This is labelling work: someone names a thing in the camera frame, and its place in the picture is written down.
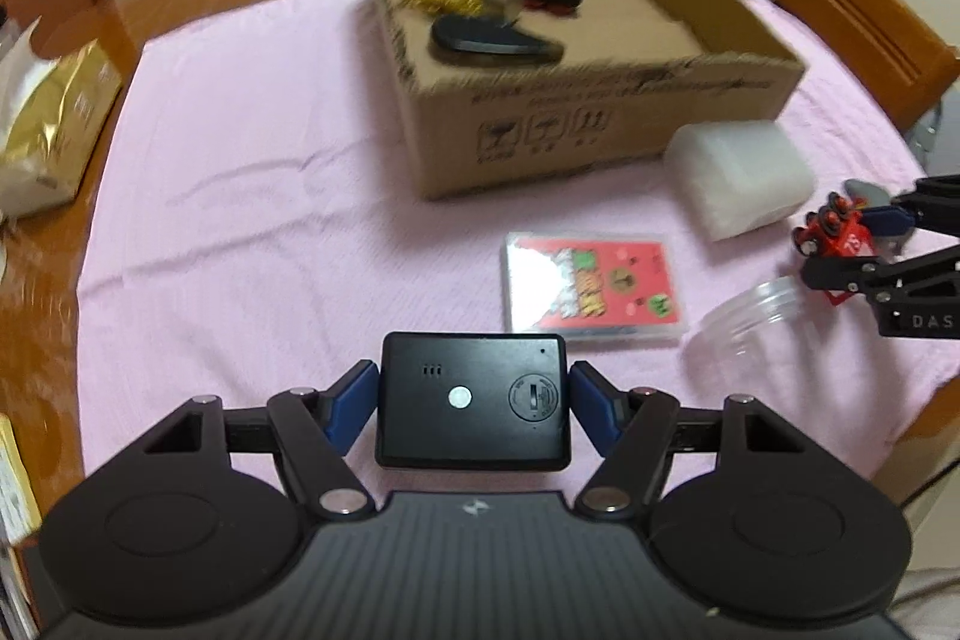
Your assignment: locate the white translucent plastic box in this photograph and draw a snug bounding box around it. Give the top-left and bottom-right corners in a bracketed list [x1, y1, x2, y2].
[663, 119, 818, 243]

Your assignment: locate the pink table cloth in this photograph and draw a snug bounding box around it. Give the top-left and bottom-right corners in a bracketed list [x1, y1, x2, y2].
[75, 0, 960, 483]

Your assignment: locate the black oval case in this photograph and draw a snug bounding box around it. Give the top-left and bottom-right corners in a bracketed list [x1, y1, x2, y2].
[430, 14, 566, 68]

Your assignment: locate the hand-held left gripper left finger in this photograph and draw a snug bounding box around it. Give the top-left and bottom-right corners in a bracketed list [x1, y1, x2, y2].
[139, 359, 380, 521]

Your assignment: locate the gold tissue pack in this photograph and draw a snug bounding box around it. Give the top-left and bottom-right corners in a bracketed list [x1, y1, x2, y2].
[0, 19, 125, 223]

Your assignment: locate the clear plastic jar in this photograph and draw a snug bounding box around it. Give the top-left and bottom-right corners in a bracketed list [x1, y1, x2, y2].
[679, 278, 852, 380]

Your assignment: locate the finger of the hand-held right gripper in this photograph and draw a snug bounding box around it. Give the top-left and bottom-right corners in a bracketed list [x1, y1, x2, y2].
[855, 173, 960, 238]
[799, 245, 960, 305]

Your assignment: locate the black rectangular device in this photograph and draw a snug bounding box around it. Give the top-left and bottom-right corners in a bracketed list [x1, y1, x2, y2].
[374, 332, 572, 471]

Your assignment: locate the red card case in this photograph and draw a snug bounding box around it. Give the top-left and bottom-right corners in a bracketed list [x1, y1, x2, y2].
[500, 231, 689, 350]

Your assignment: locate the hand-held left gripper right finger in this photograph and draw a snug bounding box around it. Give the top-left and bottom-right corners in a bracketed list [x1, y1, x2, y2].
[568, 359, 812, 521]

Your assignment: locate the cardboard box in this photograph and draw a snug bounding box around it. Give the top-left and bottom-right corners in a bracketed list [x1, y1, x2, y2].
[365, 0, 808, 203]

